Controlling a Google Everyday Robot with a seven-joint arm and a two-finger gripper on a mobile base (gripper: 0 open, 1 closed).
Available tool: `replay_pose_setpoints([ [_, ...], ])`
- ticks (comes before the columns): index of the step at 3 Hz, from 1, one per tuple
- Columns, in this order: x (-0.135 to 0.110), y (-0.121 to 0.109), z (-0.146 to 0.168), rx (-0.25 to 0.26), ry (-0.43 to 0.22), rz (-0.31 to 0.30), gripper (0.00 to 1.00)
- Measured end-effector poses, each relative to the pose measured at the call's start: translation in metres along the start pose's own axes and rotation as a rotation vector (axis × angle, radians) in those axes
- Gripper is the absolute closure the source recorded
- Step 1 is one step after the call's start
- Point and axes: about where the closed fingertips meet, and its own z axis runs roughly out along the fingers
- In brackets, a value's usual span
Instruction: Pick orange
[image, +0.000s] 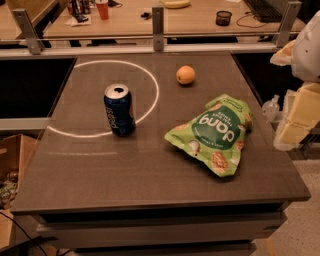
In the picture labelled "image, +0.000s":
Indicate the right metal rail bracket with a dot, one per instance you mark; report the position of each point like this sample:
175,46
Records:
281,38

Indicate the yellow banana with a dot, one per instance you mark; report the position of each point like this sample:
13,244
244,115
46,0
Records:
177,4

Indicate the black keyboard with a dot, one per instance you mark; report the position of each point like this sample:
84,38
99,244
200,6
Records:
264,11

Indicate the middle metal rail bracket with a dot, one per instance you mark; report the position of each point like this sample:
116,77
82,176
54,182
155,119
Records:
158,28

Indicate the cardboard box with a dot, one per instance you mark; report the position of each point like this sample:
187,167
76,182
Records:
16,153

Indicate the black mesh pen cup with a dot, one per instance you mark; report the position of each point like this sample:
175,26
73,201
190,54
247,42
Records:
223,18

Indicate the orange fruit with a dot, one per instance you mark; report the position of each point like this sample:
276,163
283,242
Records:
185,75

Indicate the left metal rail bracket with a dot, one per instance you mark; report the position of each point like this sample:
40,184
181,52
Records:
34,44

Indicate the blue pepsi soda can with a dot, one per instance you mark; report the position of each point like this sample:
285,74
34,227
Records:
119,109

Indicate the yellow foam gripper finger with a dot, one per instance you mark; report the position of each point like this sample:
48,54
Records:
283,56
301,113

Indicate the metal rail bracket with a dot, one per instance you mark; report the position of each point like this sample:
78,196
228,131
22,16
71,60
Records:
281,38
158,28
34,44

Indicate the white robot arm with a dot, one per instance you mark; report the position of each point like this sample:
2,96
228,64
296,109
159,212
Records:
305,63

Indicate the clear plastic bottle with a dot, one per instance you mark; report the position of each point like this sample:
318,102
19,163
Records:
270,108

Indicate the green dang chips bag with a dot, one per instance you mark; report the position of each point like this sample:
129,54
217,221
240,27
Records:
216,137

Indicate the red plastic cup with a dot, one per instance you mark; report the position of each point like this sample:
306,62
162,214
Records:
102,6

